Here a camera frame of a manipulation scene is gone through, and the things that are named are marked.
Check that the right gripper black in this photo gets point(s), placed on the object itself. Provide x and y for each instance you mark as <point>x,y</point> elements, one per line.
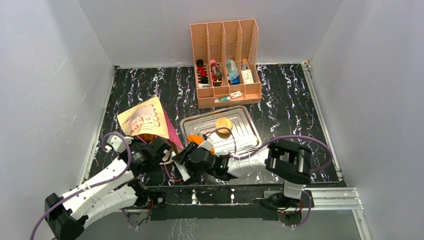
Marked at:
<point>190,152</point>

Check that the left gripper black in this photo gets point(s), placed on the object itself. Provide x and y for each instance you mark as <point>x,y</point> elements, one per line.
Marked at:
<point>146,144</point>

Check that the orange fake bread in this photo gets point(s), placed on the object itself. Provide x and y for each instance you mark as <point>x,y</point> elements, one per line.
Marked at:
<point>196,139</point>
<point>224,125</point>

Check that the metal tongs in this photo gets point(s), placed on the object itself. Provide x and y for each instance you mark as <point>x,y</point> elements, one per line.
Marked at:
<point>183,171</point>

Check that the silver metal tray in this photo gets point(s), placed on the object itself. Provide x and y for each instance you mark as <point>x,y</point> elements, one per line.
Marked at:
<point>246,135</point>

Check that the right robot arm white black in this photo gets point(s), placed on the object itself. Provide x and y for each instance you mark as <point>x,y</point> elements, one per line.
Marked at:
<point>286,159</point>

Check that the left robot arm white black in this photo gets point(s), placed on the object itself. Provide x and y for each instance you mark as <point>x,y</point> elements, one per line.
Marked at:
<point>116,187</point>

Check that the green tube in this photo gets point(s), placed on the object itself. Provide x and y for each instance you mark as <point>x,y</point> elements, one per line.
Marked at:
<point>223,99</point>

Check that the small white packet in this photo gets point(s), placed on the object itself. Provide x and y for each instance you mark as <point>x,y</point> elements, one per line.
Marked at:
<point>236,94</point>

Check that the black red item in organizer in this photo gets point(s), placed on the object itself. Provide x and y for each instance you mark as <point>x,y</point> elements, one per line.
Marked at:
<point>201,72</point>

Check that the blue tape dispenser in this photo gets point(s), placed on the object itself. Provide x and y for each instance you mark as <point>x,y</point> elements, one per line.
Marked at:
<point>232,72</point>

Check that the pink bottle in organizer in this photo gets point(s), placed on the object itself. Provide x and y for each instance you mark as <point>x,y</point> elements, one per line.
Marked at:
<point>216,73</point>

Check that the white box in organizer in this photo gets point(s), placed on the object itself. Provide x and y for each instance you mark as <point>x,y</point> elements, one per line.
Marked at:
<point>247,76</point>

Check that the orange desk file organizer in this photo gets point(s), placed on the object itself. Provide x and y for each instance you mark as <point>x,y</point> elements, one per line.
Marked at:
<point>224,54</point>

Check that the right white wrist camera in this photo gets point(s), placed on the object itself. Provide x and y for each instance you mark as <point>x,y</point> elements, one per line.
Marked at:
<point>208,145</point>

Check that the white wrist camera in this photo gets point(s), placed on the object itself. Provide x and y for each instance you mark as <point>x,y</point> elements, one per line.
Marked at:
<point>208,145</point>
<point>115,141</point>

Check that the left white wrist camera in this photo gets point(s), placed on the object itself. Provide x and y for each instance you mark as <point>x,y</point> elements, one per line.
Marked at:
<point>115,141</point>

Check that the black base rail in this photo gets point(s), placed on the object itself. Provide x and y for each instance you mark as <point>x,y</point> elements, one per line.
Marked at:
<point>215,202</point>

